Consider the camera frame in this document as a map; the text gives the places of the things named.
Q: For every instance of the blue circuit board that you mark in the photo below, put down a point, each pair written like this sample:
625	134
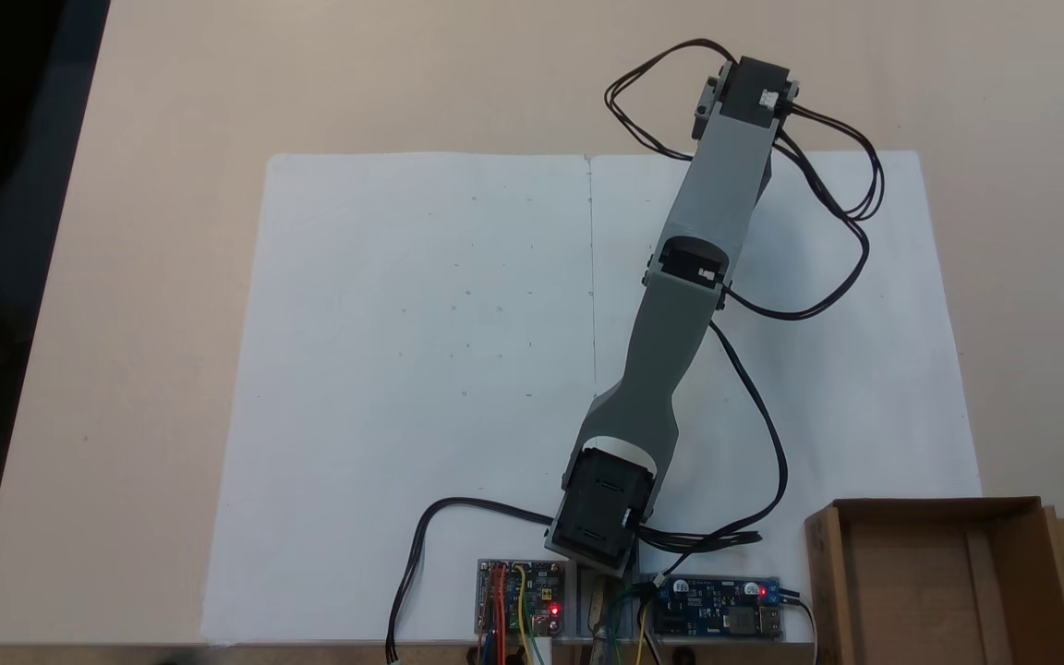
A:
707	610

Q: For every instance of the green circuit board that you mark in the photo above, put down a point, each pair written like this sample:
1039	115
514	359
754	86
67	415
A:
537	591

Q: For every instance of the white paper sheet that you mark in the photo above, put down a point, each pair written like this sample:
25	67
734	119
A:
864	388
356	369

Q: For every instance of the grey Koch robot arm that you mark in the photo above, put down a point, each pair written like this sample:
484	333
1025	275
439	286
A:
671	351

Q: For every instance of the brown cardboard box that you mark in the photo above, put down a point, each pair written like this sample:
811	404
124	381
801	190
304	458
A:
911	591

